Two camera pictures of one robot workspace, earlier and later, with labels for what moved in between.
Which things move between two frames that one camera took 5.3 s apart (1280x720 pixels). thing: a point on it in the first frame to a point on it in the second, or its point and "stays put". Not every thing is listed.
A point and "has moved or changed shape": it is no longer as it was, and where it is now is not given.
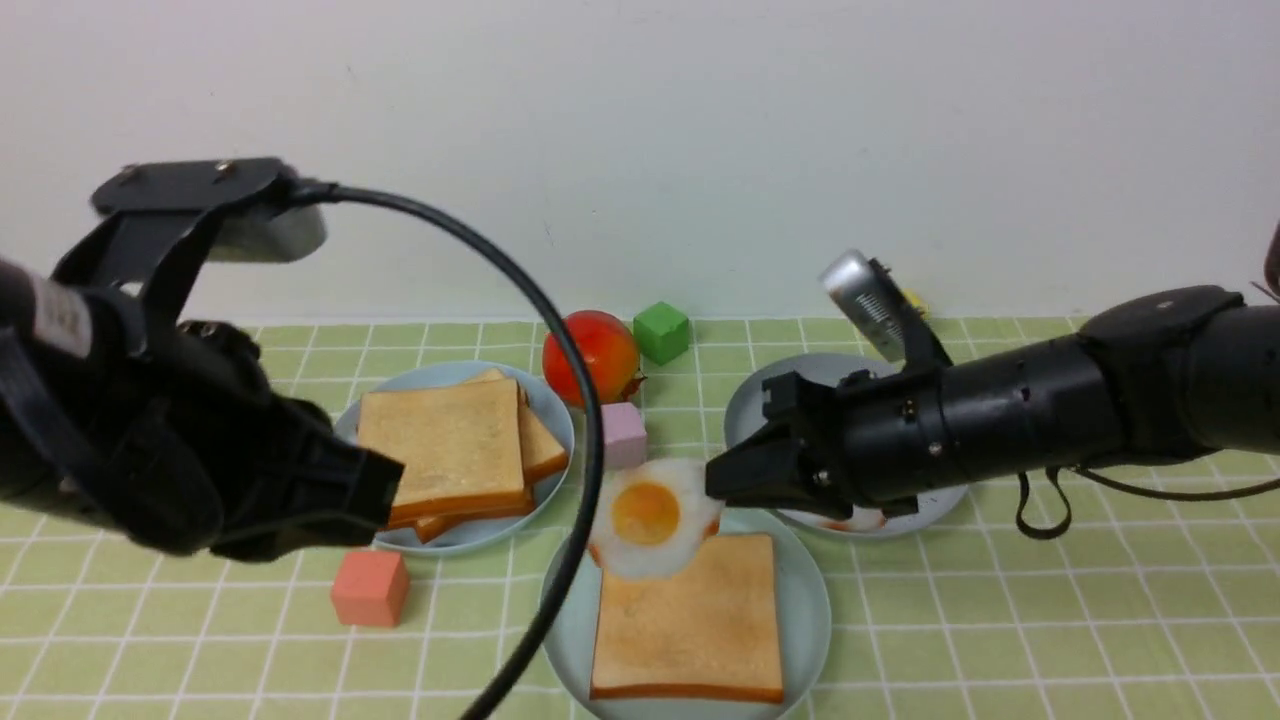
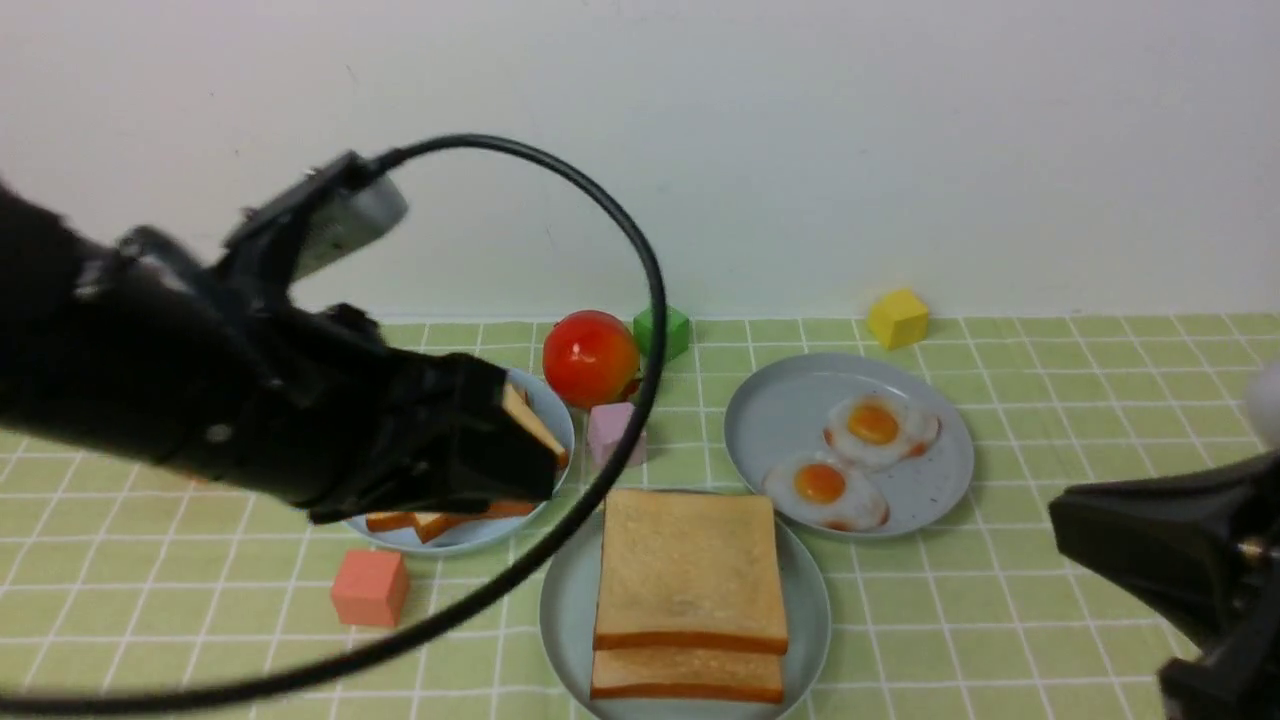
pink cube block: x=624 y=435 stays put
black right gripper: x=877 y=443 to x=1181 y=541
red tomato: x=612 y=353 stays put
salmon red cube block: x=371 y=588 stays put
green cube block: x=661 y=332 stays put
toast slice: x=461 y=447 has moved or changed shape
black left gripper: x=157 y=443 to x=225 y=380
